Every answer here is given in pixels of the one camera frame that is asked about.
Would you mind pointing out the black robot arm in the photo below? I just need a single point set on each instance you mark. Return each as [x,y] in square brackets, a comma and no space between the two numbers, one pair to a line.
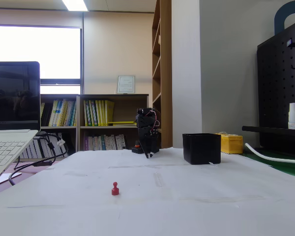
[147,120]

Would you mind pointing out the thick yellow binder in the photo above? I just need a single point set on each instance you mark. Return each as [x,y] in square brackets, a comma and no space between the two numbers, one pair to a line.
[109,111]

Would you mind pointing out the white laptop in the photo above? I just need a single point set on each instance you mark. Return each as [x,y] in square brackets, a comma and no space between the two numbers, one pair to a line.
[14,98]

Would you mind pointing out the green desk mat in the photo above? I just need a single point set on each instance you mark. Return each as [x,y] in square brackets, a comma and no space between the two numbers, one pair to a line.
[285,166]

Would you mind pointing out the tall wooden bookshelf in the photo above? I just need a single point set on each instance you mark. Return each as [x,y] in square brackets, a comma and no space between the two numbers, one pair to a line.
[166,73]

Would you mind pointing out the bright window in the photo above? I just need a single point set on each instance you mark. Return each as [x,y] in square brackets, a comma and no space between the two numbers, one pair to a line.
[37,49]

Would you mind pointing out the black square container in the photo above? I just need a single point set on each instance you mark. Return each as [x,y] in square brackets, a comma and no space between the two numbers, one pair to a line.
[201,148]

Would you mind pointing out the taped white paper sheets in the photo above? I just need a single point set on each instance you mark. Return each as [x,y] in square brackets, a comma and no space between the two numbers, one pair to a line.
[211,196]

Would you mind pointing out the orange black table clamp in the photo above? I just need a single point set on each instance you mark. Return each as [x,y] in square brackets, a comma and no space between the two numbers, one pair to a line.
[137,146]

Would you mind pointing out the white plastic bottle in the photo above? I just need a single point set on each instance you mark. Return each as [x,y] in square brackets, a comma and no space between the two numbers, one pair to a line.
[293,118]

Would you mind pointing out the teal arch shape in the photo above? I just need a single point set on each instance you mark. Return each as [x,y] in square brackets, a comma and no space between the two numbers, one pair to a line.
[279,17]

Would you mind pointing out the ceiling light panel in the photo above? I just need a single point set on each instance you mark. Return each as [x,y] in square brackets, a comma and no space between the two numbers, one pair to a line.
[75,5]

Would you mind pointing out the narrow low dark bookshelf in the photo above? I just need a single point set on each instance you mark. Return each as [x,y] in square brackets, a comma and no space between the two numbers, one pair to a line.
[59,96]

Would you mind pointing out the framed white certificate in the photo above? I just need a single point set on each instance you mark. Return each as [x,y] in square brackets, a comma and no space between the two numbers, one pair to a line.
[126,84]

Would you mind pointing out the wide low dark bookshelf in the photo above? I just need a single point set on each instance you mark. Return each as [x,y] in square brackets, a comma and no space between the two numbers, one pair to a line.
[113,96]

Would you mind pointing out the yellow cardboard box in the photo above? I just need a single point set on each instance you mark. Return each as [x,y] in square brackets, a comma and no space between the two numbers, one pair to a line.
[232,145]

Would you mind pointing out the white paper card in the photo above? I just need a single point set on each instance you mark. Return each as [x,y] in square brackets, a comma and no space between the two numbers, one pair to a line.
[3,179]

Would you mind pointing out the flat yellow folder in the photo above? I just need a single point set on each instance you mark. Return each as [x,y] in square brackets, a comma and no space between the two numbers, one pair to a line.
[120,123]

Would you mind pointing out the black pegboard stand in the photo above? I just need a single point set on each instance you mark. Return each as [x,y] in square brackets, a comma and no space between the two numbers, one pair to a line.
[280,86]

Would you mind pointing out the small red pawn piece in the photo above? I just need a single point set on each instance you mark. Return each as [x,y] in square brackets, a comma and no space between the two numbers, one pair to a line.
[115,190]

